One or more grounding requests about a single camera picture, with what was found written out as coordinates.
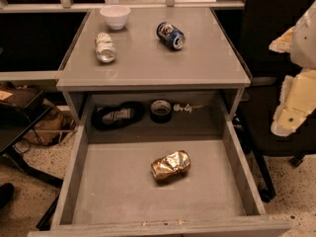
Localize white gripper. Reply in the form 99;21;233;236
269;1;316;136

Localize crushed orange soda can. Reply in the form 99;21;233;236
151;150;192;182

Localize blue soda can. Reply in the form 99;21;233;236
156;22;186;50

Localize grey cabinet counter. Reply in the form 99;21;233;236
55;6;252;123

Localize grey open drawer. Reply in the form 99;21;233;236
28;97;292;237

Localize white green soda can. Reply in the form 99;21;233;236
95;33;117;63

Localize black office chair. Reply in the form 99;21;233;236
237;0;316;201

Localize small keys on shelf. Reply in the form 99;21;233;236
173;104;203;113

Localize black tape roll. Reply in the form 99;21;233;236
150;100;172;123

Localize white bowl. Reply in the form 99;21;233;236
100;5;131;30

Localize brown bag on floor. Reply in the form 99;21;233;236
0;86;77;147

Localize black shoe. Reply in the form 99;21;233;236
0;183;14;209

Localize black strap bundle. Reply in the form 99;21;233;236
91;101;145;132

